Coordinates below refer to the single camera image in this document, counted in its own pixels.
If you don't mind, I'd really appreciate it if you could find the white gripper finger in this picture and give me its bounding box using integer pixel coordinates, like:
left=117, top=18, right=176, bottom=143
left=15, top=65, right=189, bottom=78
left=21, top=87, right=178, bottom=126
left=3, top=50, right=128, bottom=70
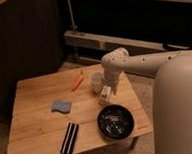
left=111, top=85, right=118, bottom=95
left=102, top=81, right=107, bottom=89

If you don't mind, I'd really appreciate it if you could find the white plastic bottle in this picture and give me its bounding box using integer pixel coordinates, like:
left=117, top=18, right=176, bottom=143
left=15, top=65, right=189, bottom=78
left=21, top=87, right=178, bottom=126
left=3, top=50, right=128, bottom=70
left=98, top=86, right=112, bottom=105

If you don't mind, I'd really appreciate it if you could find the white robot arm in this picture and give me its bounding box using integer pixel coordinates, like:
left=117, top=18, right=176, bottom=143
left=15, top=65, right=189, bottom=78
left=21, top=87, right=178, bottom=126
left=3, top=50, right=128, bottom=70
left=101, top=47, right=192, bottom=154

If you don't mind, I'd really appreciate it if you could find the dark ceramic bowl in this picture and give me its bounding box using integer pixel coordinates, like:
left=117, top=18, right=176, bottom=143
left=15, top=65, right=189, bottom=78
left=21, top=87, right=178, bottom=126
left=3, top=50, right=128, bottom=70
left=97, top=104, right=134, bottom=140

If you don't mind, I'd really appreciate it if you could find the clear plastic cup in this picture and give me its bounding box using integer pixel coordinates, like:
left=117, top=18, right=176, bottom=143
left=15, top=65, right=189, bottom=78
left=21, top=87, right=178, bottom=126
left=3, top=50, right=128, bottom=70
left=90, top=71, right=103, bottom=94

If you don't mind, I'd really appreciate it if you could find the orange carrot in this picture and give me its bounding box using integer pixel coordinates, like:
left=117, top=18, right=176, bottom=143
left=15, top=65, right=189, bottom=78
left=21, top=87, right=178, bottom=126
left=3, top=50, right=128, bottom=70
left=70, top=71, right=84, bottom=91

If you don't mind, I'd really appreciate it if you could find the grey metal beam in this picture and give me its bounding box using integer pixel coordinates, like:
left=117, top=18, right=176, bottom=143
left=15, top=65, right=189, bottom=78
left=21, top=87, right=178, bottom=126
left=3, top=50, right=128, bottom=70
left=63, top=20, right=192, bottom=63

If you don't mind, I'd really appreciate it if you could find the blue sponge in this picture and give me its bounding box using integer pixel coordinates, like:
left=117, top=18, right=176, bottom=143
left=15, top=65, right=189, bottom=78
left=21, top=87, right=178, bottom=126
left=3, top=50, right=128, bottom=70
left=51, top=100, right=72, bottom=114

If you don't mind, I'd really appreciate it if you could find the wooden table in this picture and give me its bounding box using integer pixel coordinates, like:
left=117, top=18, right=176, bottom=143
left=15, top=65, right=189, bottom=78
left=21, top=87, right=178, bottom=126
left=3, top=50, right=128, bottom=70
left=6, top=65, right=153, bottom=154

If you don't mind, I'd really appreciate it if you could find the black white striped block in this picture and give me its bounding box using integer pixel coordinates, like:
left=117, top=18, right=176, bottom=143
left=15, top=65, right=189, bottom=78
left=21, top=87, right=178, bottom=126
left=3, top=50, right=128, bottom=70
left=60, top=123, right=79, bottom=154

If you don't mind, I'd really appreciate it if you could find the vertical metal pole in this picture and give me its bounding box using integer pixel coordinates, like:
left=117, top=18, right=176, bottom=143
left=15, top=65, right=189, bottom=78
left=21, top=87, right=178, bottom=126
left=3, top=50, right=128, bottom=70
left=67, top=0, right=78, bottom=34

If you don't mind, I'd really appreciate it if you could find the black handle on beam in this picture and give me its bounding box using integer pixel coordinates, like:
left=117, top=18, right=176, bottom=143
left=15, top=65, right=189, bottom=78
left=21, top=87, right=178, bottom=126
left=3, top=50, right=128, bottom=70
left=162, top=43, right=192, bottom=51

